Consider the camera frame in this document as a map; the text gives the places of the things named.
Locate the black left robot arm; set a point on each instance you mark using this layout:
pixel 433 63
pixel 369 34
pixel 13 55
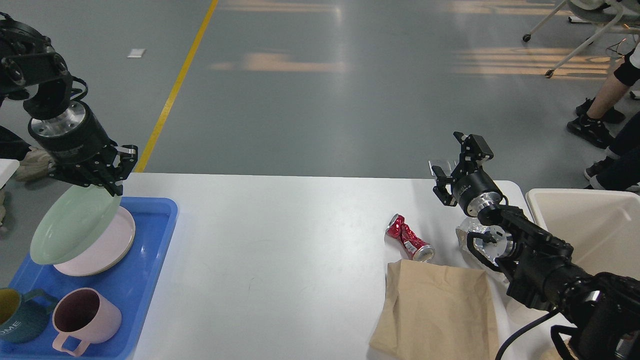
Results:
pixel 34 73

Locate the beige plastic bin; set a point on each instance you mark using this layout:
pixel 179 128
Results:
pixel 602 226

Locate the pink plate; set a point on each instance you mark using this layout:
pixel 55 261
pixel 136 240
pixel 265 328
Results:
pixel 109 249

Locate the dark teal mug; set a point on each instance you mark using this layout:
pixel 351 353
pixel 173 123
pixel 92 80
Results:
pixel 24 316

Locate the person at left edge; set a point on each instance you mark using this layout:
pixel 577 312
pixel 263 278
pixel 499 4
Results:
pixel 34 163

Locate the pink mug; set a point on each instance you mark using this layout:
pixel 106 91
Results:
pixel 84 317

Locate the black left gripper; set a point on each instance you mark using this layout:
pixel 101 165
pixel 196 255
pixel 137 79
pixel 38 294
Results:
pixel 81 151

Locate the person in dark jeans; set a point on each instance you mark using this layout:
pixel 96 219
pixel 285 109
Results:
pixel 620 170

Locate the blue plastic tray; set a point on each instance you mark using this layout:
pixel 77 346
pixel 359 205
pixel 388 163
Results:
pixel 129 284

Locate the crushed red soda can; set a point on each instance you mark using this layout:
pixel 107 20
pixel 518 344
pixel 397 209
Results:
pixel 417 249

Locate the brown paper bag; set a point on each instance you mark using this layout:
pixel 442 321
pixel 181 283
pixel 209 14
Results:
pixel 436 312

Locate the clear plastic wrapper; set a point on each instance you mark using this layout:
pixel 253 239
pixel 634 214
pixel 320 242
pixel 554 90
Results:
pixel 484 244

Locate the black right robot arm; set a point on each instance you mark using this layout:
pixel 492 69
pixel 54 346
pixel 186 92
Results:
pixel 604 309

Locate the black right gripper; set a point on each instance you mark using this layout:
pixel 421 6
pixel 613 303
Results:
pixel 475 190

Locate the green plate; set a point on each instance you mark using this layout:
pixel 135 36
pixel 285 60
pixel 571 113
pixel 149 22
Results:
pixel 72 224

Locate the person in white shirt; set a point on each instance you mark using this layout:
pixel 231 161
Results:
pixel 594 113

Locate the white side table corner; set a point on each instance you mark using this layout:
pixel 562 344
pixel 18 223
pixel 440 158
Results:
pixel 7 169

